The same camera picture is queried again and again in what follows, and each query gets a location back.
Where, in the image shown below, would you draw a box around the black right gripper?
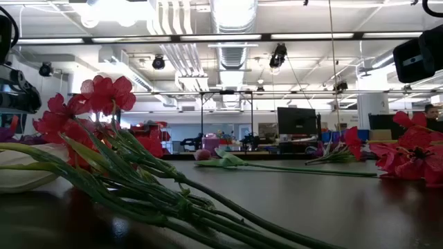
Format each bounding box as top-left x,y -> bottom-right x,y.
392,24 -> 443,84

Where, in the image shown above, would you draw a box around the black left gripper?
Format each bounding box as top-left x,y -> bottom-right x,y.
0,65 -> 42,115

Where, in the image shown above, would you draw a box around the purple artificial flower bunch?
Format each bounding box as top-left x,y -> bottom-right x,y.
304,136 -> 350,166
0,127 -> 48,146

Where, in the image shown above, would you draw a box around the white artificial tulip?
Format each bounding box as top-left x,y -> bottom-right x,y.
0,141 -> 72,194

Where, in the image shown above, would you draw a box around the red artificial flower bunch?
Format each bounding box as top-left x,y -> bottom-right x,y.
344,110 -> 443,190
33,74 -> 350,249

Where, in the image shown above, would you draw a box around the dark pink artificial tulip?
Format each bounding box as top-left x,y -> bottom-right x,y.
193,147 -> 379,179

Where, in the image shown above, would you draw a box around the purple glass vase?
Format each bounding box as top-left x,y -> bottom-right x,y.
202,133 -> 220,156

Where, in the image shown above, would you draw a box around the person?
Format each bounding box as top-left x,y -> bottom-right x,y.
424,103 -> 441,122

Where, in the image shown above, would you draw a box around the white round column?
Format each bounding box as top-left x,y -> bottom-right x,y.
356,74 -> 390,131

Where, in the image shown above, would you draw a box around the dark screen panel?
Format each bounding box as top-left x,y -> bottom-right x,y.
368,113 -> 409,131

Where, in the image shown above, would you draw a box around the brown cardboard box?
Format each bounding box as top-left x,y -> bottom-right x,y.
368,129 -> 392,141

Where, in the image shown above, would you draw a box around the blue storage bins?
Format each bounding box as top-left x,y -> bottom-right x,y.
321,129 -> 370,142

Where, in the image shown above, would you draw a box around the black computer monitor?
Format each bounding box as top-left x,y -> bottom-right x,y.
276,107 -> 318,136

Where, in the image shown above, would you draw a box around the red shelf cart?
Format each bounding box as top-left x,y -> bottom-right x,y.
128,120 -> 171,155

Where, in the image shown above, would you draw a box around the black table mat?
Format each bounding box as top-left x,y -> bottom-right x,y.
0,158 -> 443,249

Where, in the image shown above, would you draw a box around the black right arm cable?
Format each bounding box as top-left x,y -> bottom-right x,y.
421,0 -> 443,18

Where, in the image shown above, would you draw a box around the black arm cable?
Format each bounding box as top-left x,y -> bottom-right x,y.
0,5 -> 20,49
421,0 -> 443,18

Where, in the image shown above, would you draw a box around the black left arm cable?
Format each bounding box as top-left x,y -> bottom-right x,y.
0,5 -> 20,49

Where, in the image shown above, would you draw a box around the thin hanging cord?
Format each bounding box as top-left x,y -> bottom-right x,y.
327,0 -> 344,153

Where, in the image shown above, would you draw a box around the silver ventilation duct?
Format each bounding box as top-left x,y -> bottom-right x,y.
210,0 -> 259,70

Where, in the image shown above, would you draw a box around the black frame bar with lights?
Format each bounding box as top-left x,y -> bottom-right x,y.
15,32 -> 424,46

